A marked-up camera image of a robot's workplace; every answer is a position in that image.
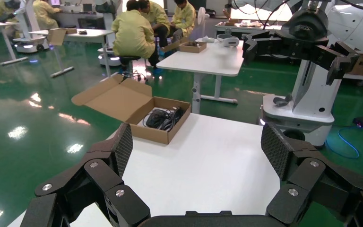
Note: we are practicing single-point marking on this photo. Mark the brown cardboard storage box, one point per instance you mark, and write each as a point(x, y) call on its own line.
point(119, 100)

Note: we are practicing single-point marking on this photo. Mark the dark desk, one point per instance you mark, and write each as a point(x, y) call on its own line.
point(72, 19)

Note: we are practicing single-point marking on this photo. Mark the white VR headset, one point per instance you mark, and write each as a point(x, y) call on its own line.
point(228, 40)

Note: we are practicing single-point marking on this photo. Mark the white wheeled robot with arm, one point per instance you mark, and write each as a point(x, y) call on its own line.
point(28, 44)

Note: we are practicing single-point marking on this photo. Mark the white robot column and base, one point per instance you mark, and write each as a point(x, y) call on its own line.
point(313, 91)

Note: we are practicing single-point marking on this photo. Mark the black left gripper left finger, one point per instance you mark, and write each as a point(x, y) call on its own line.
point(103, 175)

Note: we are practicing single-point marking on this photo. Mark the dark-haired person in yellow coat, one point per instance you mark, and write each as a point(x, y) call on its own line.
point(159, 15)

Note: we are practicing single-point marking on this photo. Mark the white table with clutter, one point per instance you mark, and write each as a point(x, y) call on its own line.
point(247, 27)

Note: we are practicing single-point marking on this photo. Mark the white height-adjustable table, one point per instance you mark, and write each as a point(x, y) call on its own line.
point(206, 61)

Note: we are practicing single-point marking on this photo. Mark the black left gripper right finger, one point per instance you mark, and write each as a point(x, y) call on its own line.
point(306, 175)

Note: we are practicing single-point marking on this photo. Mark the small open cardboard box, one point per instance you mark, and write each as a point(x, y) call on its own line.
point(193, 48)

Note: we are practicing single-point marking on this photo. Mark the wheeled stool with chrome base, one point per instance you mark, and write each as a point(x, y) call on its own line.
point(131, 70)

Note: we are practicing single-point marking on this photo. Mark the large seated person yellow coat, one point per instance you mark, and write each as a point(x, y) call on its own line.
point(133, 34)

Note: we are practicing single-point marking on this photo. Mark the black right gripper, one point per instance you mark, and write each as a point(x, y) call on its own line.
point(305, 28)

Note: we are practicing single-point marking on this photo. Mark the white wheeled robot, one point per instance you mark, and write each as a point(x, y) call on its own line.
point(108, 28)

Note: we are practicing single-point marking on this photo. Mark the open cardboard box with flap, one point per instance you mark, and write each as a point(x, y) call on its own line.
point(56, 36)

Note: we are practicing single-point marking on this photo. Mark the seated person in yellow coat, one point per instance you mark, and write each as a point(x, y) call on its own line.
point(43, 14)

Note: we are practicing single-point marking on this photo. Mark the white desk fan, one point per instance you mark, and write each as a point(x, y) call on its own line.
point(202, 14)

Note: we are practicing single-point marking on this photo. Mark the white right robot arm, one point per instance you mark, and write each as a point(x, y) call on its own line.
point(361, 28)

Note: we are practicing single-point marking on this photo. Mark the long white table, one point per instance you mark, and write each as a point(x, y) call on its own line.
point(87, 34)

